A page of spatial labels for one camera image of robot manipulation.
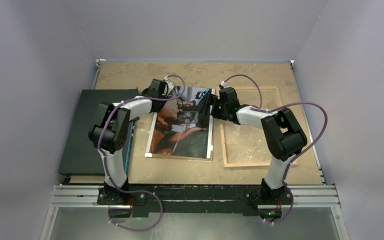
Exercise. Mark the brown backing board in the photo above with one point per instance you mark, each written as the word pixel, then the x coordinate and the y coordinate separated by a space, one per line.
pixel 178 158

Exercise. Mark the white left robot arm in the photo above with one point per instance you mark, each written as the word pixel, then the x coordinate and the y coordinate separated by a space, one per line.
pixel 109 133

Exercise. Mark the aluminium extrusion rail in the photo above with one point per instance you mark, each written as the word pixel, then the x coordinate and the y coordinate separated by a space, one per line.
pixel 304 196

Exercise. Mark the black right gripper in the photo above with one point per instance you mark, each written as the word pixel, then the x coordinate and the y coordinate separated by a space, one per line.
pixel 215 100

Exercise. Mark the black foam pad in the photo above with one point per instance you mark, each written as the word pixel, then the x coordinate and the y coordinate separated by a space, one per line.
pixel 80 157

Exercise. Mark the white wooden picture frame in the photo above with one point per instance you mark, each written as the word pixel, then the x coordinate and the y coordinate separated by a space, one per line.
pixel 245 146

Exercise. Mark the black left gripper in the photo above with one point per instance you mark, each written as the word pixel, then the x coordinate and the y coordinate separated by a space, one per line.
pixel 165 96

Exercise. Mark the colour photo print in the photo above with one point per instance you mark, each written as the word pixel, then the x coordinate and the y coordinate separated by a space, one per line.
pixel 182 126

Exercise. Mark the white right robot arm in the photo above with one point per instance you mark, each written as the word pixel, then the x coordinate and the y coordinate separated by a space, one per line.
pixel 283 134

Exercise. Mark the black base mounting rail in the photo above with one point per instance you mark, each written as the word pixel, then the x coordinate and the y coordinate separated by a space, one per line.
pixel 246 199

